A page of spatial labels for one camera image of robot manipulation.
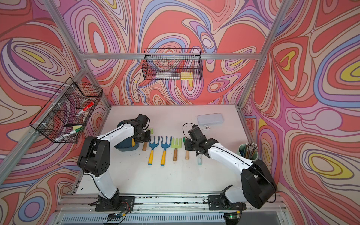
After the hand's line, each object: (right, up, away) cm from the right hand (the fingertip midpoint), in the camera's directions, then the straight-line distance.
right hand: (189, 147), depth 86 cm
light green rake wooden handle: (-29, 0, +3) cm, 29 cm away
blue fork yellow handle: (-25, -1, +9) cm, 27 cm away
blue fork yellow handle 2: (-17, -5, +5) cm, 18 cm away
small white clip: (+14, +11, +16) cm, 24 cm away
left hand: (-27, +4, +8) cm, 29 cm away
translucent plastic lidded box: (+17, +18, +22) cm, 33 cm away
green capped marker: (-64, +10, -14) cm, 67 cm away
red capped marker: (-58, +24, -10) cm, 64 cm away
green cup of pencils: (+32, 0, -10) cm, 34 cm away
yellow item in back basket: (-2, +47, +5) cm, 47 cm away
